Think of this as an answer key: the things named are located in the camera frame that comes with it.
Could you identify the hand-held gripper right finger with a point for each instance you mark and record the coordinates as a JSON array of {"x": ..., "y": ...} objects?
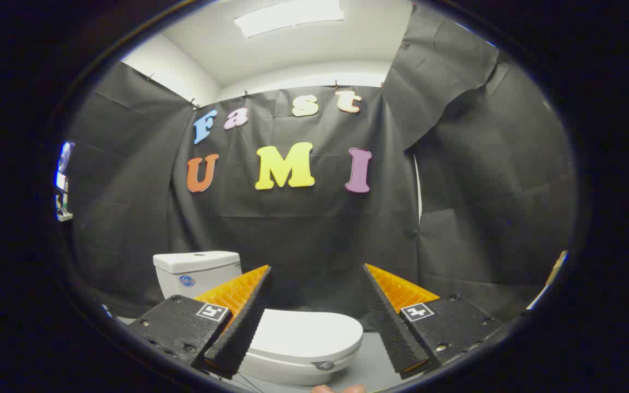
[{"x": 388, "y": 327}]

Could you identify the blue and white object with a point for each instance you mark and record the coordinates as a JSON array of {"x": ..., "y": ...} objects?
[{"x": 63, "y": 180}]

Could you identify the white toilet lid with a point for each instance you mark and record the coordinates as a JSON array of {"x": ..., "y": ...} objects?
[{"x": 303, "y": 333}]

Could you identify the rectangular ceiling light panel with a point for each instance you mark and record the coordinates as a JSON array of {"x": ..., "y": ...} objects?
[{"x": 287, "y": 15}]

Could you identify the black backdrop cloth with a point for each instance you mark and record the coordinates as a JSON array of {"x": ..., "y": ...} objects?
[{"x": 303, "y": 229}]

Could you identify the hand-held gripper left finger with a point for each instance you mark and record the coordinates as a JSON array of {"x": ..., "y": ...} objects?
[{"x": 241, "y": 327}]

